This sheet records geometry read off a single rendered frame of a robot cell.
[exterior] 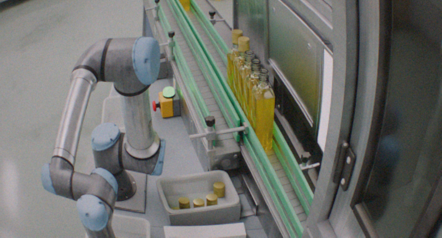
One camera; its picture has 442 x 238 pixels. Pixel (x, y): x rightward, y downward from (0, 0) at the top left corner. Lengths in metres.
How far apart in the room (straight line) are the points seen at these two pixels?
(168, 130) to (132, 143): 0.52
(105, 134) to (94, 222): 0.70
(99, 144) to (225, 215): 0.44
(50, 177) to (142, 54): 0.42
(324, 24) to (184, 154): 0.79
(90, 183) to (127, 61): 0.35
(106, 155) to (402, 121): 1.26
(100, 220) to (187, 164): 0.96
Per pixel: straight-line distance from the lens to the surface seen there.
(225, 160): 1.72
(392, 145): 0.51
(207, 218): 1.62
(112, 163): 1.64
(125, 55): 1.26
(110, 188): 1.07
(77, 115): 1.19
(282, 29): 1.74
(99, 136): 1.62
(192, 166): 1.88
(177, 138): 2.00
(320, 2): 1.45
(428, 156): 0.44
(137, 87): 1.31
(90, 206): 0.98
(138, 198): 1.73
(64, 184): 1.09
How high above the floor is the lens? 1.95
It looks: 35 degrees down
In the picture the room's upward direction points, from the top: straight up
